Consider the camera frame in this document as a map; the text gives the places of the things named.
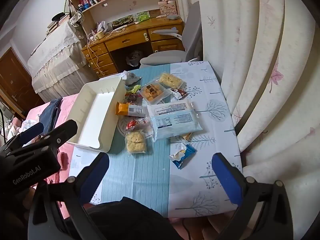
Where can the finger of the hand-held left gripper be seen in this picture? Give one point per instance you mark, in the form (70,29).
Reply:
(62,132)
(32,131)

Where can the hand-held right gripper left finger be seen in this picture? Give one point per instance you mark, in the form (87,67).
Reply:
(96,172)

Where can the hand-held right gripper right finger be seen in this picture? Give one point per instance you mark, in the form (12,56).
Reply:
(226,180)

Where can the white plastic bin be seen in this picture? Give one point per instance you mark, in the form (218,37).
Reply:
(95,110)

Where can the blue wrapper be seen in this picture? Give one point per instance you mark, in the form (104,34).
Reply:
(186,155)

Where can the clear bag of crisp blocks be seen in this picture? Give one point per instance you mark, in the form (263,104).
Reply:
(135,141)

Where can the brown bar packet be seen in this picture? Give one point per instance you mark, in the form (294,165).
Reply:
(187,136)

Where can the red candy packet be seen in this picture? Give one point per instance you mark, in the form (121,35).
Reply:
(133,125)

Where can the orange cracker packet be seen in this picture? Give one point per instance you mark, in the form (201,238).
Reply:
(122,108)

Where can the dark red snack packet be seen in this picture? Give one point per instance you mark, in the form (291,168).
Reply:
(132,99)

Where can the large blue and white packet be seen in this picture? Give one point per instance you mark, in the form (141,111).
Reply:
(172,120)

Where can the green snack packet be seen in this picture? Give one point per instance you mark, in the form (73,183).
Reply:
(135,88)

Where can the grey snack wrapper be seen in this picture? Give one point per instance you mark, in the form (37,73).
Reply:
(131,78)

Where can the red and white cookie packet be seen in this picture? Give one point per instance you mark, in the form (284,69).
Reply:
(180,94)

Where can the clear bag of orange biscuits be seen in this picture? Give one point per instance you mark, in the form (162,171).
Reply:
(152,92)

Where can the clear bag of yellow noodles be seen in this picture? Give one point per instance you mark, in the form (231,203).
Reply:
(170,80)

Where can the white printed cloth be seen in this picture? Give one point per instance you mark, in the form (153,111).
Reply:
(12,130)

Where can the blue jeans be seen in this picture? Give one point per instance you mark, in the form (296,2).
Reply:
(50,115)

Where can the pink garment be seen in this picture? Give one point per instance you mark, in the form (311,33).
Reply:
(62,160)

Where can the pink blanket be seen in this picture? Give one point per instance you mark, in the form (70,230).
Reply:
(67,102)

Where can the brown wooden door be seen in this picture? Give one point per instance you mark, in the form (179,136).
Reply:
(12,85)

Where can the tree print tablecloth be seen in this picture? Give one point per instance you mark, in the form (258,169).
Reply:
(150,180)

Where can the dark cloth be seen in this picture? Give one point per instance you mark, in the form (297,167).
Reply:
(130,220)

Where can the beige lace cover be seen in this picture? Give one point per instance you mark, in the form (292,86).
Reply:
(57,62)

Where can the grey trash bag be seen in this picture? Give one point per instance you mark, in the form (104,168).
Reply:
(133,57)

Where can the wooden desk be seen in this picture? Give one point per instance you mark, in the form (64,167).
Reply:
(127,40)

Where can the black bag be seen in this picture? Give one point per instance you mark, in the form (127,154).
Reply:
(58,17)

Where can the grey office chair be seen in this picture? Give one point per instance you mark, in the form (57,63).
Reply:
(162,57)

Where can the dark printed packet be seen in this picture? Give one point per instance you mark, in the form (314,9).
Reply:
(122,22)

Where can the white floral curtain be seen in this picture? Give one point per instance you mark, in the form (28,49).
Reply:
(262,55)

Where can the wooden bookshelf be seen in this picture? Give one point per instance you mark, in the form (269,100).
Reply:
(117,3)

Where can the green packet on desk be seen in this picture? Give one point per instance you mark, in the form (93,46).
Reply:
(143,17)

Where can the white printed box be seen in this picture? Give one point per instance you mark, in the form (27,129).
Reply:
(168,9)

